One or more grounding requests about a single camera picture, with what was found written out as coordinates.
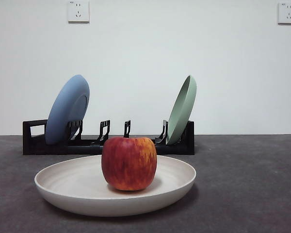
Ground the red yellow apple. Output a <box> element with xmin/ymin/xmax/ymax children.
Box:
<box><xmin>101</xmin><ymin>136</ymin><xmax>158</xmax><ymax>192</ymax></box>

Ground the cream yellow plate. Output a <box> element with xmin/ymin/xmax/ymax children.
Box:
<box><xmin>34</xmin><ymin>154</ymin><xmax>197</xmax><ymax>217</ymax></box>

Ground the green plate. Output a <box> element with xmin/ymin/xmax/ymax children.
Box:
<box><xmin>166</xmin><ymin>74</ymin><xmax>198</xmax><ymax>146</ymax></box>

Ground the blue plate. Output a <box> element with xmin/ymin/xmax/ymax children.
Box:
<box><xmin>45</xmin><ymin>74</ymin><xmax>91</xmax><ymax>146</ymax></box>

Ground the black plastic plate rack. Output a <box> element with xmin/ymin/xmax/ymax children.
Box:
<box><xmin>22</xmin><ymin>119</ymin><xmax>195</xmax><ymax>156</ymax></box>

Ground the white wall socket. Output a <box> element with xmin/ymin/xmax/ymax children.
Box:
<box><xmin>67</xmin><ymin>0</ymin><xmax>90</xmax><ymax>24</ymax></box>
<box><xmin>277</xmin><ymin>2</ymin><xmax>291</xmax><ymax>25</ymax></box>

